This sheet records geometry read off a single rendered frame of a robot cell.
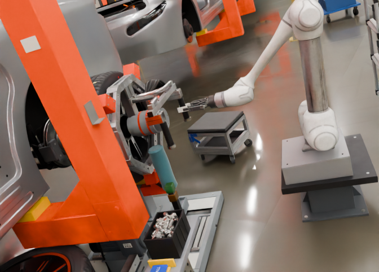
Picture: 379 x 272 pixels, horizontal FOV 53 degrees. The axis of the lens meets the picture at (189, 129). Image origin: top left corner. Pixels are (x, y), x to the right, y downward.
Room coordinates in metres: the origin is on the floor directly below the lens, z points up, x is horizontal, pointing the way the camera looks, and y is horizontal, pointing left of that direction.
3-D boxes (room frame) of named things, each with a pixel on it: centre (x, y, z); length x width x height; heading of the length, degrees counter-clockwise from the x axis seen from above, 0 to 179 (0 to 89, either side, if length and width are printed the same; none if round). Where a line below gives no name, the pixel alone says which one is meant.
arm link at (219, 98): (2.06, -0.23, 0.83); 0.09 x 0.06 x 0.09; 158
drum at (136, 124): (2.05, 0.21, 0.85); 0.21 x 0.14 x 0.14; 68
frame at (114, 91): (2.08, 0.27, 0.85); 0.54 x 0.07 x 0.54; 158
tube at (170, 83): (2.12, 0.12, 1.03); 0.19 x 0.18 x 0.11; 68
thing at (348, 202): (1.96, -0.70, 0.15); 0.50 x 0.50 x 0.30; 70
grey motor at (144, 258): (1.87, 0.61, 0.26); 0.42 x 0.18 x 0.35; 68
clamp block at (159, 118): (1.84, 0.14, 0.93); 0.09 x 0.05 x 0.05; 68
